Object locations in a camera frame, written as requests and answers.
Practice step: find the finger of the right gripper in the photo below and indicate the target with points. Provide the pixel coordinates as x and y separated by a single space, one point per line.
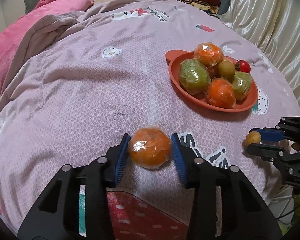
270 134
269 152

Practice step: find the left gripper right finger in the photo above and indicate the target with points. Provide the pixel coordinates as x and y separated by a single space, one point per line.
226 205

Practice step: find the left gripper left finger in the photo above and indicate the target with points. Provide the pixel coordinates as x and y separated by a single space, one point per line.
74 204

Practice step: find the small yellow-brown longan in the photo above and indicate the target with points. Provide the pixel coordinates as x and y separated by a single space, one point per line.
253 137

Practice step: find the green fruit front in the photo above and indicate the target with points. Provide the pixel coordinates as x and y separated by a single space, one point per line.
241 84

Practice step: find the green fruit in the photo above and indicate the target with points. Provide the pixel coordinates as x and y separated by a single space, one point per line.
241 84
193 76

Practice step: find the red cherry tomato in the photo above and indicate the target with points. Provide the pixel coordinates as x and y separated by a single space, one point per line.
242 66

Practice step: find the orange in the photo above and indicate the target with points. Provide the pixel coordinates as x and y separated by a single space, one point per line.
150 148

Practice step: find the wrapped orange left plate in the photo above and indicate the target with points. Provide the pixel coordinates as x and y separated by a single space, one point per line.
221 94

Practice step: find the wrapped orange plate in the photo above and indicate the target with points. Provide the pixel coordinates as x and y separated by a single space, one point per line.
208 54
221 94

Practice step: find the small brown longan on plate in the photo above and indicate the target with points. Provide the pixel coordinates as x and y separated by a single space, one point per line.
226 69

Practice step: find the wrapped green fruit on plate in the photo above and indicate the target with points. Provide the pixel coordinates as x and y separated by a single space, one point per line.
193 76

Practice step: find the wrapped orange right plate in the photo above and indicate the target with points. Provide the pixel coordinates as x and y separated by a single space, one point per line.
208 54

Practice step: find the orange bear-ear plate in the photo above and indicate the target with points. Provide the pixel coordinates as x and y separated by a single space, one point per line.
174 59

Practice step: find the cream satin curtain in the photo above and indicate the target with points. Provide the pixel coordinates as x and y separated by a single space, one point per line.
274 27

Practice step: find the pink patterned quilt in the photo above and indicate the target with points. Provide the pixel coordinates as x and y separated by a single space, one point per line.
87 78

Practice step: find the pink fleece blanket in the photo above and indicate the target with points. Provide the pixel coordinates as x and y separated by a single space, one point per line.
12 36

